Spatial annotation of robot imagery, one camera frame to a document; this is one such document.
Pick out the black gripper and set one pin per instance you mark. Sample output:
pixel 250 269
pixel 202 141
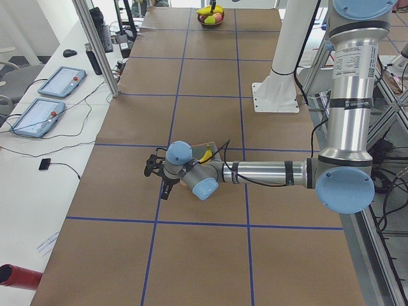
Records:
pixel 167 180
pixel 212 6

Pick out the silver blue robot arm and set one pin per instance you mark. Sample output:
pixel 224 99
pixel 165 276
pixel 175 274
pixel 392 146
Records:
pixel 340 173

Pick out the brown wicker fruit basket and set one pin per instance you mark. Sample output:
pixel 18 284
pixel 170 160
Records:
pixel 201 18

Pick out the grey square plate orange rim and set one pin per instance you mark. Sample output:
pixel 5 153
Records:
pixel 204 150

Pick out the pink apple back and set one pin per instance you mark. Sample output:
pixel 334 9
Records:
pixel 218 17

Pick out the green pear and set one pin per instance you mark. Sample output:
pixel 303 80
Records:
pixel 209 20

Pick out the black keyboard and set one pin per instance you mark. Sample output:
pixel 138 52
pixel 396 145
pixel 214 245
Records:
pixel 105 38

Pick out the small black puck device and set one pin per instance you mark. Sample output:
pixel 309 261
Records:
pixel 44 164

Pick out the black water bottle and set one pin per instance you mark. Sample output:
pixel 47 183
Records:
pixel 92 59

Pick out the lower blue teach pendant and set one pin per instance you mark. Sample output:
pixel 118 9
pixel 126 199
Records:
pixel 38 119

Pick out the blue teach pendant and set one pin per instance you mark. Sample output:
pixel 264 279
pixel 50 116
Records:
pixel 38 119
pixel 63 82

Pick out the upper blue teach pendant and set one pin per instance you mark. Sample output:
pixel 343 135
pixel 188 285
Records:
pixel 63 82

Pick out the black computer mouse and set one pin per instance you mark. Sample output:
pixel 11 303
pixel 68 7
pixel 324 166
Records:
pixel 69 53

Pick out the red cylinder tube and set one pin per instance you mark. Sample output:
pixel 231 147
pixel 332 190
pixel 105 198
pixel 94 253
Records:
pixel 18 277

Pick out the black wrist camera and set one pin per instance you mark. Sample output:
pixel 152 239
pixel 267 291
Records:
pixel 154 165

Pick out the aluminium frame post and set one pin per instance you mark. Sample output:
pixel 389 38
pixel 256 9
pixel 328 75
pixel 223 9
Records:
pixel 85 18

